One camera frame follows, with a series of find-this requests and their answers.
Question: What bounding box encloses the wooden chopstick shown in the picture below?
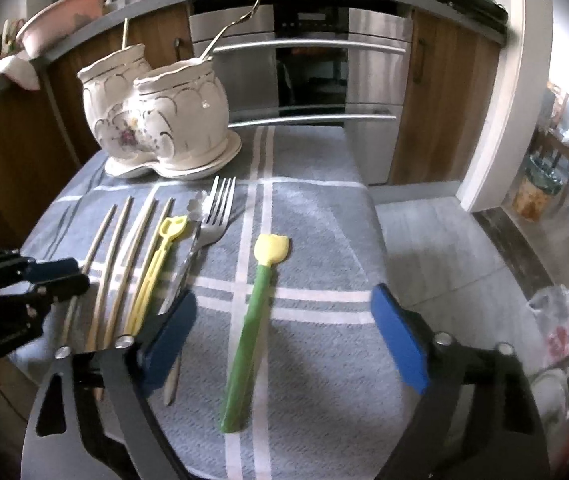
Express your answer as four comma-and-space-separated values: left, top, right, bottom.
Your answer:
125, 197, 174, 333
101, 193, 156, 349
60, 205, 116, 347
85, 196, 134, 352

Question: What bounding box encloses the silver fork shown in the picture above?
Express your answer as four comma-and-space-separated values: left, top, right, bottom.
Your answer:
157, 173, 237, 316

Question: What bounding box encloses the green yellow plastic spoon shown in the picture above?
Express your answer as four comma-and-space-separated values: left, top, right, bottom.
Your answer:
220, 233, 290, 434

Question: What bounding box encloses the silver flower spoon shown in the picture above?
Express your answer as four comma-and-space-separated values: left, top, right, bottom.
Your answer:
158, 192, 207, 406

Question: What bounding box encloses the grey plaid table cloth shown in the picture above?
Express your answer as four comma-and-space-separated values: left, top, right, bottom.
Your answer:
11, 123, 416, 480

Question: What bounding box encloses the plastic bag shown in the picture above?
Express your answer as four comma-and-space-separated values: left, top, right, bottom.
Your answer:
527, 285, 569, 366

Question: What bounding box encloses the white pink towel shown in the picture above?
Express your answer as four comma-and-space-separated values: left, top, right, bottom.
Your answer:
0, 55, 40, 91

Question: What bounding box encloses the white floral ceramic utensil holder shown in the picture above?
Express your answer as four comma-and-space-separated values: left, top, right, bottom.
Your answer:
77, 44, 242, 181

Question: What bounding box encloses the floral trash bin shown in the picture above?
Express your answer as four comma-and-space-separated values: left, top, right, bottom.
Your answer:
512, 155, 563, 222

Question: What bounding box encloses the pink basin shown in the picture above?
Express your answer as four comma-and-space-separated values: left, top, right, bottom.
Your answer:
16, 0, 106, 58

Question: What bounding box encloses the stainless steel oven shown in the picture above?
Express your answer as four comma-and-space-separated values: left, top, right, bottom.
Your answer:
190, 1, 413, 185

